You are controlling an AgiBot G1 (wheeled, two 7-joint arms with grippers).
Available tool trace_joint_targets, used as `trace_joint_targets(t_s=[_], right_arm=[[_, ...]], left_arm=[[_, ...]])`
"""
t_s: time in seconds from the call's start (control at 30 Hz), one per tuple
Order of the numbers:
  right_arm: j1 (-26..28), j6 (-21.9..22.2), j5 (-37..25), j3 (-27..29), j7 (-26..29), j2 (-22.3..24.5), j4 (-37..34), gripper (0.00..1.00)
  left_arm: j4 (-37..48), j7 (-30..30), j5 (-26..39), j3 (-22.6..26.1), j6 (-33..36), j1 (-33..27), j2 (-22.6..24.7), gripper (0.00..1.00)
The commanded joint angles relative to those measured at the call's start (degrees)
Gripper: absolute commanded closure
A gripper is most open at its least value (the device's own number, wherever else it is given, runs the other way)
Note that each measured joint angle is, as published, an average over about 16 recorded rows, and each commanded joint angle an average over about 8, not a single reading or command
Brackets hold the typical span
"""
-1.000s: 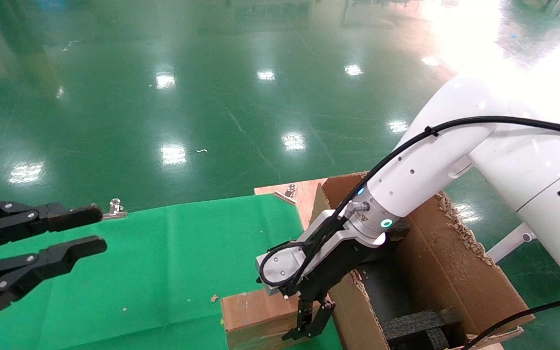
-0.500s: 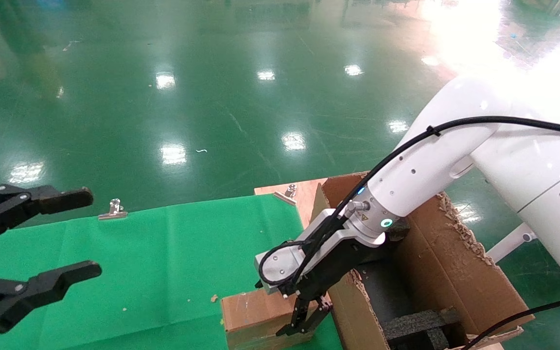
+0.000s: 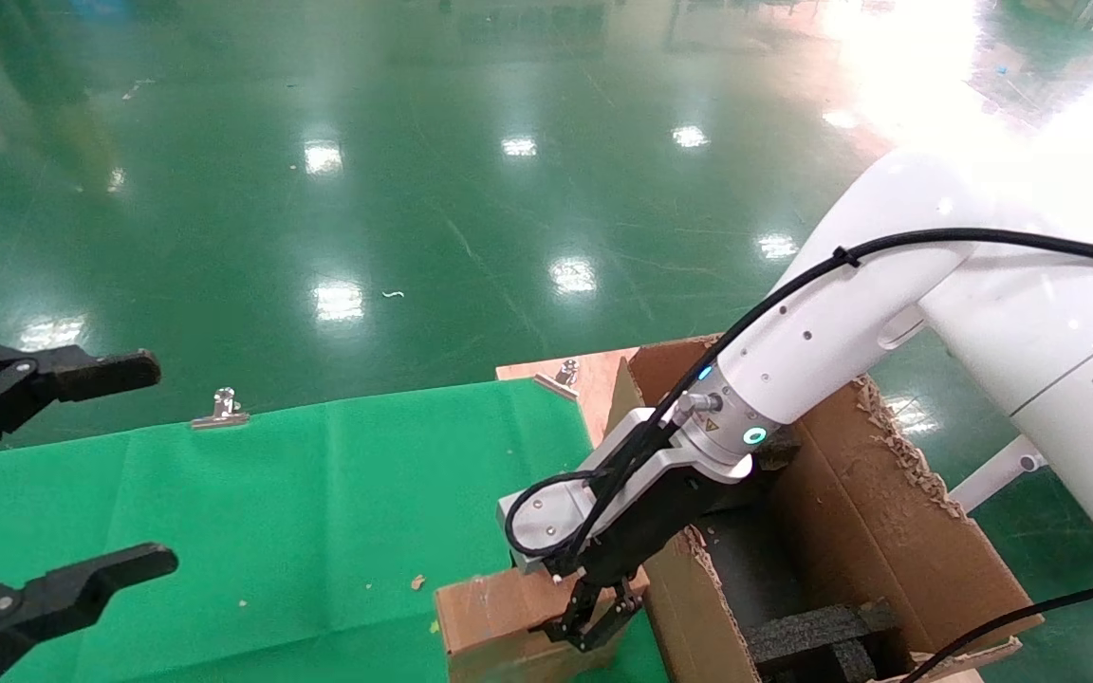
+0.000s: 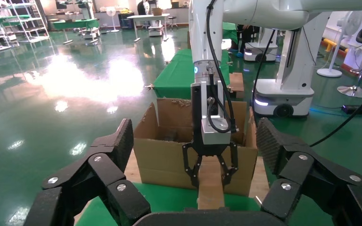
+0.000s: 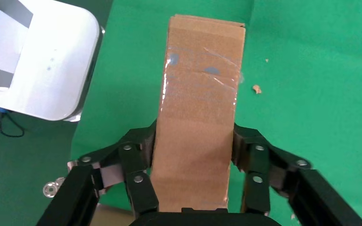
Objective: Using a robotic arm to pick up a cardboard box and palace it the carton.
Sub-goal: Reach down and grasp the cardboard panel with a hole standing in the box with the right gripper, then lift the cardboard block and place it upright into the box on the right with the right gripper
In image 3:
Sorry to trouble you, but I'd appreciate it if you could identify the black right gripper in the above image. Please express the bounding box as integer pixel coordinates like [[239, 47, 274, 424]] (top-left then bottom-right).
[[529, 465, 728, 654]]

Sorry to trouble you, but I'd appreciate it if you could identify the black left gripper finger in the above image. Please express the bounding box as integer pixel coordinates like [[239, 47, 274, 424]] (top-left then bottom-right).
[[0, 543, 179, 683], [0, 343, 162, 472]]

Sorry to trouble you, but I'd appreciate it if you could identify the small taped cardboard box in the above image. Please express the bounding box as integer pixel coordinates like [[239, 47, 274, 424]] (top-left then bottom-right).
[[433, 564, 650, 683]]

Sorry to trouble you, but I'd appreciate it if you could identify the large open cardboard carton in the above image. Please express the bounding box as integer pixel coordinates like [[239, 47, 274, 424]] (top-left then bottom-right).
[[603, 334, 1046, 683]]

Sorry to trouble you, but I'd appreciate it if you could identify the metal binder clip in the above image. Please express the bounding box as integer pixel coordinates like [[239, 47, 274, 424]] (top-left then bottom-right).
[[534, 359, 582, 401], [191, 387, 250, 431]]

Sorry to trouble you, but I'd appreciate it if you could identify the black foam insert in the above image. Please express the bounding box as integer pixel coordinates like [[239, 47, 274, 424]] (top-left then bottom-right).
[[746, 600, 903, 683]]

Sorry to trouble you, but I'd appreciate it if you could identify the green table cloth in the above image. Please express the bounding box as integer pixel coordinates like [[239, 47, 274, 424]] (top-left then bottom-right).
[[0, 379, 671, 683]]

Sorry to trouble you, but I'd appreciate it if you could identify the white metal bar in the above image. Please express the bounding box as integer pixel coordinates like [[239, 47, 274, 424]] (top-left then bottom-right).
[[948, 434, 1048, 515]]

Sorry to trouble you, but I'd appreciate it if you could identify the black hanging cable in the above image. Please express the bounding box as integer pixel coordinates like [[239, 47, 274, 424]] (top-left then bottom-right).
[[898, 579, 1093, 683]]

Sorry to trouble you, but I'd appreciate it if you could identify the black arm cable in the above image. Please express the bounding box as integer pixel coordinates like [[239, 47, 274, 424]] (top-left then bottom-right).
[[506, 228, 1093, 561]]

